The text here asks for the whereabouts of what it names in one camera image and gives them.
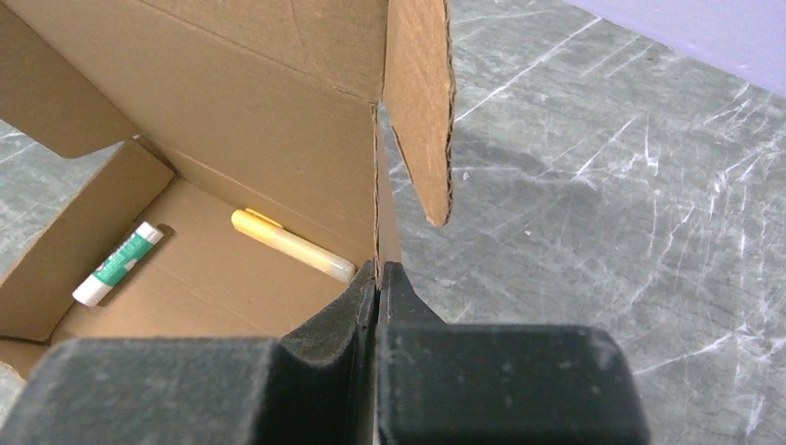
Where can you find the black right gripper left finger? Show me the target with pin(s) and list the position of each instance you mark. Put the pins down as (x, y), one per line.
(311, 386)

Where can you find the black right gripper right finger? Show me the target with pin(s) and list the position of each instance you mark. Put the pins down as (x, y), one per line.
(441, 383)

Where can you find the yellow highlighter marker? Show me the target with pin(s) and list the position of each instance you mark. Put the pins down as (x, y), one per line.
(273, 235)

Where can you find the brown cardboard box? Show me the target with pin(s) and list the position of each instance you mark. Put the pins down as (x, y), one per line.
(217, 106)

